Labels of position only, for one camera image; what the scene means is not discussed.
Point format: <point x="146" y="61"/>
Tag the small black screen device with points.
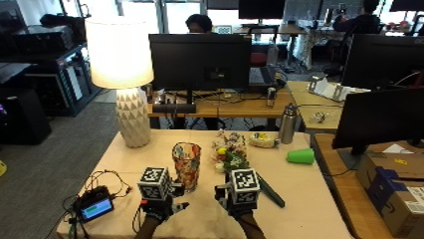
<point x="93" y="207"/>

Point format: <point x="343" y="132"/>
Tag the steel water bottle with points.
<point x="288" y="126"/>

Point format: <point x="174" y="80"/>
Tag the white paper sheet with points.
<point x="397" y="149"/>

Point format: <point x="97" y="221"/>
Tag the white marker cube left glove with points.
<point x="154" y="183"/>

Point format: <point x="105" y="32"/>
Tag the red office chair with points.
<point x="260" y="49"/>

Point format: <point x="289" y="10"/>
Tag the green plastic cup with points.
<point x="300" y="156"/>

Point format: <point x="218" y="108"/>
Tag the black cabinet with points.
<point x="21" y="116"/>

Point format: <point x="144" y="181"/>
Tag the white plastic holder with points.
<point x="331" y="88"/>

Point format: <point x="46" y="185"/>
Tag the yellow object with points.
<point x="1" y="168"/>

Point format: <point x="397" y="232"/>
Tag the black monitor beside cardboard box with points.
<point x="378" y="119"/>

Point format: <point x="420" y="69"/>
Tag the light wooden desk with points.
<point x="315" y="104"/>

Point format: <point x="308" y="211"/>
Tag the white marker cube glove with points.
<point x="154" y="183"/>
<point x="244" y="186"/>

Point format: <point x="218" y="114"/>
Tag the white table lamp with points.
<point x="118" y="53"/>

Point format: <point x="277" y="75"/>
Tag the black soundbar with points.
<point x="172" y="108"/>

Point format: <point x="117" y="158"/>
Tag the person's right hand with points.
<point x="238" y="207"/>

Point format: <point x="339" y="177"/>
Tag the white marker cube right glove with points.
<point x="244" y="186"/>

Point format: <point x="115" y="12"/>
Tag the colourful glass vase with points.
<point x="186" y="166"/>

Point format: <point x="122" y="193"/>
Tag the black computer monitor with stand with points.
<point x="199" y="61"/>

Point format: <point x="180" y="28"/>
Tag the flower bouquet with green stems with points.
<point x="228" y="154"/>

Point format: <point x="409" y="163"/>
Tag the background black monitor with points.
<point x="260" y="9"/>

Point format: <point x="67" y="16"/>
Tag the yellow and white wrapped packet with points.
<point x="261" y="140"/>

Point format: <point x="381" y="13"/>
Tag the large black monitor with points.
<point x="381" y="61"/>

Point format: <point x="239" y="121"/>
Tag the cardboard box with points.
<point x="394" y="195"/>

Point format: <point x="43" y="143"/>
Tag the small shiny metal object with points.
<point x="319" y="117"/>

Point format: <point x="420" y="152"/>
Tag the open laptop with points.
<point x="260" y="77"/>

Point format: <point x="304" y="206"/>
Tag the person's left hand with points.
<point x="155" y="208"/>

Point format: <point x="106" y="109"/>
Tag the brown wooden desk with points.
<point x="341" y="189"/>

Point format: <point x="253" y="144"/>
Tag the black equipment rack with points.
<point x="47" y="69"/>

